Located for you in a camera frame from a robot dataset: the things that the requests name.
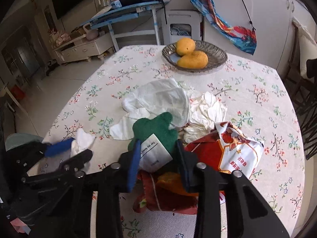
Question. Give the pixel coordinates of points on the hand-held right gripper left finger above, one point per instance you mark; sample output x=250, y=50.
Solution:
x=133, y=168

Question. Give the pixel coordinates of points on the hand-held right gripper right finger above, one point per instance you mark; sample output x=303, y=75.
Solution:
x=184, y=168

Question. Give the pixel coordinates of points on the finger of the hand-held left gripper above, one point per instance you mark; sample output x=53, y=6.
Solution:
x=59, y=147
x=79, y=157

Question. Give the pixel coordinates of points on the orange peel piece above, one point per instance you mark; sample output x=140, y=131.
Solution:
x=171, y=181

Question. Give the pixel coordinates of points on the small white tissue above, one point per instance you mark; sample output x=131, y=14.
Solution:
x=83, y=138

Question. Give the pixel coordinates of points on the green plush toy with tag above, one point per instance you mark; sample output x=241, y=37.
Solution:
x=158, y=129

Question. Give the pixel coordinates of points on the red and white snack bag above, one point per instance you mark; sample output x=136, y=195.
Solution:
x=237, y=153

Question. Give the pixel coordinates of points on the cream paper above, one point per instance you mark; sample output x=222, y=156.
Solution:
x=205, y=111

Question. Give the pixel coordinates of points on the white plastic bag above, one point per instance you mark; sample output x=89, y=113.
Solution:
x=158, y=99

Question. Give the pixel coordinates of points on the pale blue chair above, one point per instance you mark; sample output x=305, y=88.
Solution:
x=19, y=140

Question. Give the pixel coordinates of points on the black floor shoes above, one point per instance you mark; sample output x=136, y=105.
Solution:
x=50, y=67

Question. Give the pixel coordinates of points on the floral tablecloth table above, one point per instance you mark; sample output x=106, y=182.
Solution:
x=247, y=91

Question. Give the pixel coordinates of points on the dark glass display cabinet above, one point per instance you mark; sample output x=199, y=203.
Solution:
x=17, y=54

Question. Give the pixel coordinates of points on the cream television stand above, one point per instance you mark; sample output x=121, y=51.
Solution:
x=84, y=48

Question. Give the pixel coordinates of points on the pink gift box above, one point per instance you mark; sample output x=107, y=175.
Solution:
x=60, y=38

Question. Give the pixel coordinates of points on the yellow mango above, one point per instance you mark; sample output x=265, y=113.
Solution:
x=185, y=45
x=193, y=59

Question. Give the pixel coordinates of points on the glass fruit plate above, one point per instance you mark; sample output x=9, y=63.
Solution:
x=215, y=54

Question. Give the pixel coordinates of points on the pink kettlebell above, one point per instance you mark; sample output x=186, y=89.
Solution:
x=91, y=33

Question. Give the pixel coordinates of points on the colourful hanging bag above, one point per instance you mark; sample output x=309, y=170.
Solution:
x=230, y=32

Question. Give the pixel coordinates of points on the blue study desk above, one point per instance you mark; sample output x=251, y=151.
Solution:
x=128, y=17

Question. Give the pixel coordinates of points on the wooden chair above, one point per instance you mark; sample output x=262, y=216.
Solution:
x=289, y=62

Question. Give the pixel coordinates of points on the white plastic stool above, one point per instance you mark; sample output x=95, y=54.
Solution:
x=180, y=17

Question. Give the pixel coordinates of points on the small blue box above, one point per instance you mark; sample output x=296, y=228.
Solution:
x=116, y=4

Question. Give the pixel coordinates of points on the white sack on chair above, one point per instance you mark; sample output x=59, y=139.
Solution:
x=305, y=54

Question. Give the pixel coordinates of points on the white cabinet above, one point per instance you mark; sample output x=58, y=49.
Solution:
x=272, y=17

